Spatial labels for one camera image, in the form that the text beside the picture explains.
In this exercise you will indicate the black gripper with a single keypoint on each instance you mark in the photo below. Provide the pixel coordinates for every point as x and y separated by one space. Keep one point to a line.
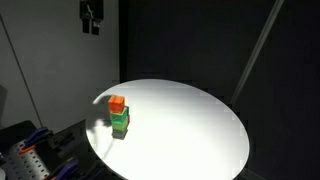
90 9

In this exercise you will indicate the orange building block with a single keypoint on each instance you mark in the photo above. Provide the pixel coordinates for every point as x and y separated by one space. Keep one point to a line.
116 103

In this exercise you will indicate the green building block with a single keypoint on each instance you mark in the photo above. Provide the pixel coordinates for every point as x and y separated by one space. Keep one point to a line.
119 116

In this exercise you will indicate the light green bottom cube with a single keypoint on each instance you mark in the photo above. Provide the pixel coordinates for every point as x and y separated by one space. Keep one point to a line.
119 134

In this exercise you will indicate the black spring clamp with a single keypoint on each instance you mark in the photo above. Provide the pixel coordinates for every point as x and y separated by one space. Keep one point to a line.
62 139

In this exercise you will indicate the purple clamp with orange tips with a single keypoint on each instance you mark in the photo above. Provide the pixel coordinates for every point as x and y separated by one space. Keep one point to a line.
34 137

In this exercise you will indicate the purple spring clamp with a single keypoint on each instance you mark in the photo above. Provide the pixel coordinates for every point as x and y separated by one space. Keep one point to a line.
65 168

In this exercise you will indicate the perforated metal board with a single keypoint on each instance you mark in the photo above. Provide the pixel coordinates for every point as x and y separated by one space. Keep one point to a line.
24 165

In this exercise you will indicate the diagonal metal bar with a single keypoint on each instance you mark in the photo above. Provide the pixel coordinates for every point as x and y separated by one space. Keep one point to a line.
256 51

